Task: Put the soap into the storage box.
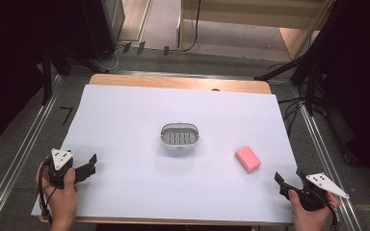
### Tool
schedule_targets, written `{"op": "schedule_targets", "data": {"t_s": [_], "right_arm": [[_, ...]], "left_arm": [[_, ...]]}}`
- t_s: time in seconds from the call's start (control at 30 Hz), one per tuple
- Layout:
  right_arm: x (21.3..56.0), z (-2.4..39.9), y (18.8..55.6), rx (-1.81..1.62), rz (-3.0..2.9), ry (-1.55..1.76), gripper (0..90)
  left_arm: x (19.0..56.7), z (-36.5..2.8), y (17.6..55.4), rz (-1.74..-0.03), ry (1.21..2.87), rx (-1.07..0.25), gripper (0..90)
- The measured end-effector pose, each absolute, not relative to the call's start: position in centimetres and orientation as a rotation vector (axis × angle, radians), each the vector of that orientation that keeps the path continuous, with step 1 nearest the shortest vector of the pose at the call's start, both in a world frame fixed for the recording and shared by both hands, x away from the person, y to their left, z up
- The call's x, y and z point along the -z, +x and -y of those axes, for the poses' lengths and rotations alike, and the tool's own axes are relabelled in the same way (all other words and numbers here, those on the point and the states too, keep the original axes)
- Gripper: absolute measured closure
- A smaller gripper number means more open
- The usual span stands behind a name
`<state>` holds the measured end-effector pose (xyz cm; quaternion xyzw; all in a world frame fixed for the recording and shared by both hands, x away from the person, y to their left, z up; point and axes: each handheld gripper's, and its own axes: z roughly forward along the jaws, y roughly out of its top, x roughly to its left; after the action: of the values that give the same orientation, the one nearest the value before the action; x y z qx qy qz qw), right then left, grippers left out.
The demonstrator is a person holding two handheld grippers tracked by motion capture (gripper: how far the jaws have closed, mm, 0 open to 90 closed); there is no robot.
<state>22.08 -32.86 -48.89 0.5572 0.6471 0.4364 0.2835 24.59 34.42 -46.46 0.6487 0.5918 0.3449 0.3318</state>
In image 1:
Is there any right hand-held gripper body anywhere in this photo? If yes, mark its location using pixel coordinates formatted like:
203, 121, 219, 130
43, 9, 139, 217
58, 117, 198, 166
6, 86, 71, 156
288, 172, 351, 213

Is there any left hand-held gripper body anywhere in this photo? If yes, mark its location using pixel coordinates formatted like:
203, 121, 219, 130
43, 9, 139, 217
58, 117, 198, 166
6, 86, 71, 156
45, 147, 75, 190

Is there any pink soap bar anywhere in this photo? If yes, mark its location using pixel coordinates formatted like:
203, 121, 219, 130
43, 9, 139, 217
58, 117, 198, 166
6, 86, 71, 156
234, 145, 262, 174

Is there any white soap dish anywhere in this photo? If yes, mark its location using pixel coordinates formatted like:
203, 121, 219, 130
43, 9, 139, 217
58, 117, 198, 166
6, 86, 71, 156
159, 121, 200, 151

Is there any person's right hand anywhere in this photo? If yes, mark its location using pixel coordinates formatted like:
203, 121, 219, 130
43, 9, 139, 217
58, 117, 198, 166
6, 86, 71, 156
287, 189, 341, 231

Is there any person's left hand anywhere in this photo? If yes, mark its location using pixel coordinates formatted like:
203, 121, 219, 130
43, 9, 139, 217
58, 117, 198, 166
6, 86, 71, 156
36, 162, 79, 231

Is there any white paper sheet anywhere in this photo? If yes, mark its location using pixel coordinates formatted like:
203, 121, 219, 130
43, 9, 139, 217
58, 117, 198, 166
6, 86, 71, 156
30, 84, 304, 224

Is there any black metal stand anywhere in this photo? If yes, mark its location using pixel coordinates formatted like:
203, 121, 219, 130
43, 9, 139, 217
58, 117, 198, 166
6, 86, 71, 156
253, 41, 327, 117
40, 44, 72, 106

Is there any dark curtain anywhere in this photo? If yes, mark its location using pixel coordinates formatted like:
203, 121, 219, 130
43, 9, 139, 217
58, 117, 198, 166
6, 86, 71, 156
314, 0, 370, 184
0, 0, 88, 154

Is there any black cabinet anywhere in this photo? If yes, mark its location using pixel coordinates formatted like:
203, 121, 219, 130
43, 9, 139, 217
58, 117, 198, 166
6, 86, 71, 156
82, 0, 126, 61

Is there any light wooden furniture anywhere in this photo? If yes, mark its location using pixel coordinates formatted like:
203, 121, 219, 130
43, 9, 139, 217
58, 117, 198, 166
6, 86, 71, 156
176, 0, 335, 61

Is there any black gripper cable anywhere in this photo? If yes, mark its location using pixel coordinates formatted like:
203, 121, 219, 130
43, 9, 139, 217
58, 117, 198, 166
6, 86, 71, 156
38, 157, 59, 223
314, 191, 339, 231

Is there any metal floor rail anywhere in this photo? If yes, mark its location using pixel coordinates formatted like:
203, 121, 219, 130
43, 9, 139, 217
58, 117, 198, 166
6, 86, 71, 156
292, 86, 364, 231
0, 74, 64, 231

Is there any bundle of black floor cables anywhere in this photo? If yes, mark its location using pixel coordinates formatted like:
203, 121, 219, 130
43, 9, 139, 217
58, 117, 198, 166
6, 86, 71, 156
268, 62, 327, 138

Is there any white floor cable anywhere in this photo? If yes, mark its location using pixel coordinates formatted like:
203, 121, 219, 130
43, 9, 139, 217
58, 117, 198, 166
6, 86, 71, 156
93, 44, 125, 73

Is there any black hanging cable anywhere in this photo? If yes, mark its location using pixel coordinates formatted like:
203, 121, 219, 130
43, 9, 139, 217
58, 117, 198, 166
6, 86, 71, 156
170, 0, 202, 54

